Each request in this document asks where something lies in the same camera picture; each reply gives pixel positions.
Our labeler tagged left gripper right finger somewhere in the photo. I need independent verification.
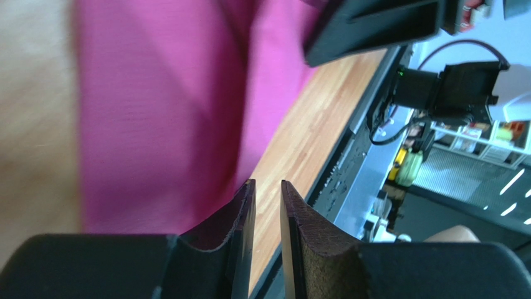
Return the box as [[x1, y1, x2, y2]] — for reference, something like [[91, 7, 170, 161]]
[[280, 180, 370, 298]]

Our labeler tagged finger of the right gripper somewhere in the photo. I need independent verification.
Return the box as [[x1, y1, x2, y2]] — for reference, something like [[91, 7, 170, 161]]
[[304, 0, 446, 67]]

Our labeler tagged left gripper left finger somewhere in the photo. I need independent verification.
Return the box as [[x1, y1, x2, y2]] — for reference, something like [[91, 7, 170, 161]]
[[160, 179, 256, 298]]

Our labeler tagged magenta paper napkin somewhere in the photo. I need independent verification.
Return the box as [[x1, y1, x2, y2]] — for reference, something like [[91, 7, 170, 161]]
[[75, 1, 319, 234]]

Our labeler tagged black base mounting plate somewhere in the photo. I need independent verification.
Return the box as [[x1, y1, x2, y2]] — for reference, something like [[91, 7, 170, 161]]
[[249, 45, 413, 298]]

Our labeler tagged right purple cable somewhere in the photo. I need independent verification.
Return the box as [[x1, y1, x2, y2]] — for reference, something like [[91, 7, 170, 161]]
[[416, 39, 511, 72]]

